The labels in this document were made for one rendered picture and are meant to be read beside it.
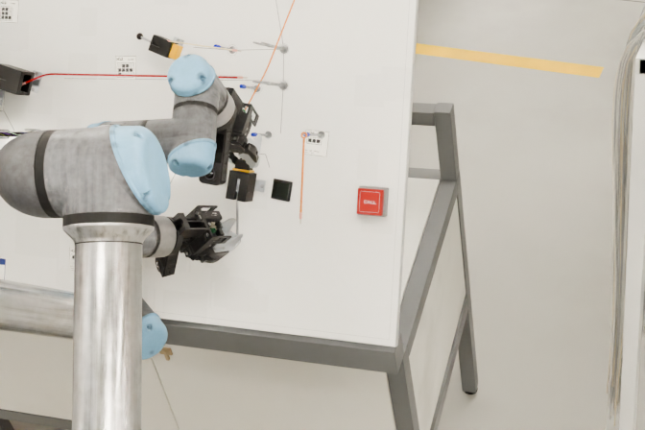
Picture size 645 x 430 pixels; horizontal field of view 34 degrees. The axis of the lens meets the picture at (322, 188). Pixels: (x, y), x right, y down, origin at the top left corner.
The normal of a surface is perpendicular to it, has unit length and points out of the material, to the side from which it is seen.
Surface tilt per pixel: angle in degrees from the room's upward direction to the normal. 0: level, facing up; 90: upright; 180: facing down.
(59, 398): 90
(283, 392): 90
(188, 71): 28
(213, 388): 90
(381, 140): 52
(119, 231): 92
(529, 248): 0
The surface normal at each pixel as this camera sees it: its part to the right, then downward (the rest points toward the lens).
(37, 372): -0.29, 0.64
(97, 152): -0.18, -0.39
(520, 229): -0.15, -0.76
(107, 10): -0.32, 0.04
